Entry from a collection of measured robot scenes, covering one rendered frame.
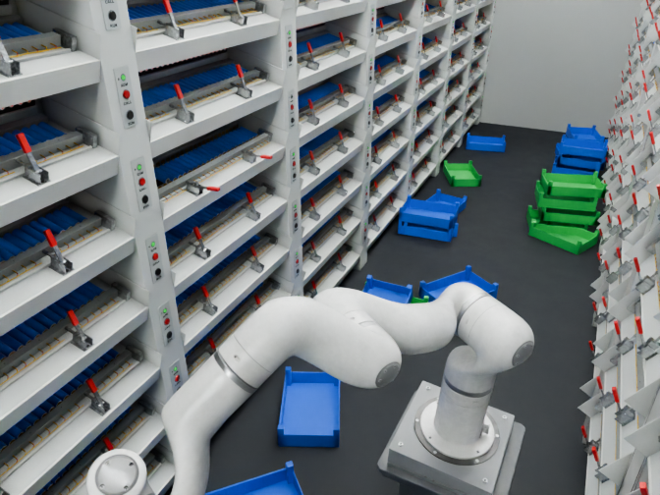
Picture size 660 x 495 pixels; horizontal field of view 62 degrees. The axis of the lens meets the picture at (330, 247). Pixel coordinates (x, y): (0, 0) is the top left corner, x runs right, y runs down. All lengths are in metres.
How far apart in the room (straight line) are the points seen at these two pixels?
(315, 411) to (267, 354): 1.17
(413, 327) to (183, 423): 0.45
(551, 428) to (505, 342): 0.94
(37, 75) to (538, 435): 1.77
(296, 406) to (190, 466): 1.17
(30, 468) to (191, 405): 0.57
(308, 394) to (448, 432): 0.75
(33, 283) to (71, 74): 0.40
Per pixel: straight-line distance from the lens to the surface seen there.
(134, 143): 1.28
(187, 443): 0.90
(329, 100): 2.28
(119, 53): 1.24
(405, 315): 1.07
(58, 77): 1.15
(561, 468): 2.01
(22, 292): 1.19
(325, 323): 0.89
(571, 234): 3.39
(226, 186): 1.58
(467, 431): 1.46
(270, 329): 0.86
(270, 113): 1.83
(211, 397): 0.88
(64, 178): 1.17
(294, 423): 1.99
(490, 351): 1.22
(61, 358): 1.32
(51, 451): 1.41
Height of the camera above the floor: 1.45
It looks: 29 degrees down
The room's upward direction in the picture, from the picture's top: straight up
